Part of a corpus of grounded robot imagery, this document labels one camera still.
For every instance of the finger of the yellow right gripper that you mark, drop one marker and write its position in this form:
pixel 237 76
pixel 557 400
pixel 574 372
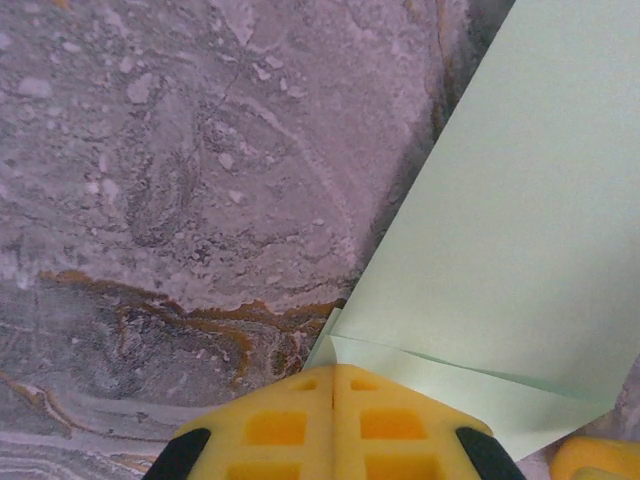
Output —
pixel 600 462

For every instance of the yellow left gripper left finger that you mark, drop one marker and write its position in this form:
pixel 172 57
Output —
pixel 280 430

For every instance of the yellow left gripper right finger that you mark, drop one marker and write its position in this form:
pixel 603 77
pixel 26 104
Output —
pixel 395 430

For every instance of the light green paper sheet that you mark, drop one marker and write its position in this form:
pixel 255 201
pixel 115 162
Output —
pixel 500 225

